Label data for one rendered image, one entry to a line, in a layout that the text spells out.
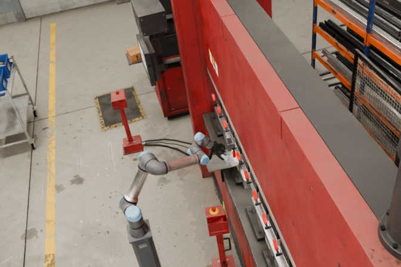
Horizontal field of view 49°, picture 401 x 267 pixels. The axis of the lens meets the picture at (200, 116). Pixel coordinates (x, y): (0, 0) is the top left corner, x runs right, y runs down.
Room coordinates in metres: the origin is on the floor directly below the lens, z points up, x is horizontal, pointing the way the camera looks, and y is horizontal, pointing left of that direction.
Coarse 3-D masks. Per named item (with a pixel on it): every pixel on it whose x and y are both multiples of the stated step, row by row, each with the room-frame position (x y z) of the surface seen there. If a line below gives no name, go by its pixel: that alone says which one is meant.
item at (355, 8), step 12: (324, 0) 4.52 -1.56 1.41; (336, 0) 4.35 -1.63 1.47; (348, 0) 4.35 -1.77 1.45; (360, 0) 4.26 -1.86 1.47; (348, 12) 4.03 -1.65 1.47; (360, 12) 4.03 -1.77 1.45; (384, 12) 3.95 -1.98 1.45; (396, 12) 3.87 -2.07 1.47; (360, 24) 3.80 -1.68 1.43; (384, 24) 3.70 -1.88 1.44; (396, 24) 3.61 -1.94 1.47; (384, 36) 3.43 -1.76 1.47; (396, 36) 3.44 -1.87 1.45; (396, 48) 3.24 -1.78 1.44
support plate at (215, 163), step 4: (228, 152) 2.73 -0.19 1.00; (212, 156) 2.71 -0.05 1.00; (216, 156) 2.70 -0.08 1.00; (212, 160) 2.66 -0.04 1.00; (216, 160) 2.65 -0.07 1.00; (220, 160) 2.64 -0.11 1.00; (208, 164) 2.62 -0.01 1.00; (212, 164) 2.61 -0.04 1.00; (216, 164) 2.60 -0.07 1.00; (220, 164) 2.60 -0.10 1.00; (224, 164) 2.59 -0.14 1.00; (228, 164) 2.58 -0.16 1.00; (232, 164) 2.57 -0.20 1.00; (236, 164) 2.57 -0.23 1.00; (208, 168) 2.58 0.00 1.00; (212, 168) 2.57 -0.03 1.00; (216, 168) 2.56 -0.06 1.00; (220, 168) 2.55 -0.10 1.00; (224, 168) 2.55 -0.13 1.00
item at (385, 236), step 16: (400, 144) 0.80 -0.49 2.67; (400, 160) 0.78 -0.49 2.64; (400, 176) 0.79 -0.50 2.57; (400, 192) 0.77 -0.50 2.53; (400, 208) 0.76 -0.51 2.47; (384, 224) 0.82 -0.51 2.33; (400, 224) 0.75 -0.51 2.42; (384, 240) 0.77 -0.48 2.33; (400, 240) 0.74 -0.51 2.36; (400, 256) 0.71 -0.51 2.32
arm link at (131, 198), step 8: (144, 152) 2.50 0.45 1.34; (144, 160) 2.42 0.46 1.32; (144, 168) 2.40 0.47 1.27; (136, 176) 2.41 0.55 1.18; (144, 176) 2.40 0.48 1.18; (136, 184) 2.38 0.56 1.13; (128, 192) 2.39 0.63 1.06; (136, 192) 2.36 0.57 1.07; (120, 200) 2.39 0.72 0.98; (128, 200) 2.33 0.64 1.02; (136, 200) 2.35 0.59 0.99
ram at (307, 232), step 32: (224, 64) 2.66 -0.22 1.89; (224, 96) 2.79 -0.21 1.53; (256, 96) 1.90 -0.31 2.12; (256, 128) 1.93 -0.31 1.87; (256, 160) 1.98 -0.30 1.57; (288, 160) 1.43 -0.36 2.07; (288, 192) 1.43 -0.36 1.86; (288, 224) 1.43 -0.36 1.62; (320, 224) 1.08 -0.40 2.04; (320, 256) 1.06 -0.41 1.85
